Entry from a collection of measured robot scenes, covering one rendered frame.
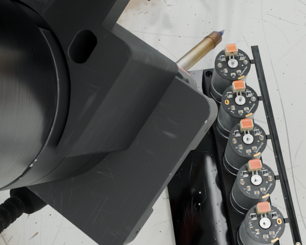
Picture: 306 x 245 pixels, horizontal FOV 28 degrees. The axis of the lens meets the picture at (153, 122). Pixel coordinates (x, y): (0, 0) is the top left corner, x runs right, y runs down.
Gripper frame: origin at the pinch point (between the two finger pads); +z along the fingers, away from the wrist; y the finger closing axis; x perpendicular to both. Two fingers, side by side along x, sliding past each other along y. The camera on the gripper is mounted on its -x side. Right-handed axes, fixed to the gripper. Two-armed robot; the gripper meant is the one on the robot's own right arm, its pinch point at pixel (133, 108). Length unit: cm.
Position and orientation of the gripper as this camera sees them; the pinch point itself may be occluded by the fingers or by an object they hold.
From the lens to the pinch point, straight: 31.0
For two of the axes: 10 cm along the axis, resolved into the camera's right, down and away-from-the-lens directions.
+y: -7.9, -5.7, 2.4
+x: -5.4, 8.2, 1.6
